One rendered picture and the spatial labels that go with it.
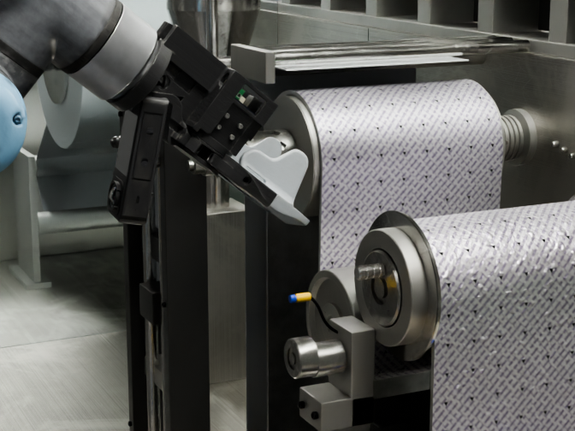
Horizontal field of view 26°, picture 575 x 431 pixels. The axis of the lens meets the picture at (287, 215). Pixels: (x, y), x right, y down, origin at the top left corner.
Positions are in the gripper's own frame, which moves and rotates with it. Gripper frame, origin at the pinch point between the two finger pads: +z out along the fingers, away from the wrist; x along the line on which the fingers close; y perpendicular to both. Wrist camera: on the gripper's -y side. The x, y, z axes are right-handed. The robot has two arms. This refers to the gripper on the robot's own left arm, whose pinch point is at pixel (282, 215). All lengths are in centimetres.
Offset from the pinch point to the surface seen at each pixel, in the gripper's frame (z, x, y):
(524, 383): 29.4, -6.6, 1.2
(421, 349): 17.8, -5.2, -2.3
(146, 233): 6.0, 36.8, -9.9
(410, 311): 13.8, -5.7, -0.1
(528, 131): 32.3, 22.8, 27.4
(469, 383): 23.7, -6.7, -2.1
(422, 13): 26, 51, 37
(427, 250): 11.6, -5.4, 5.4
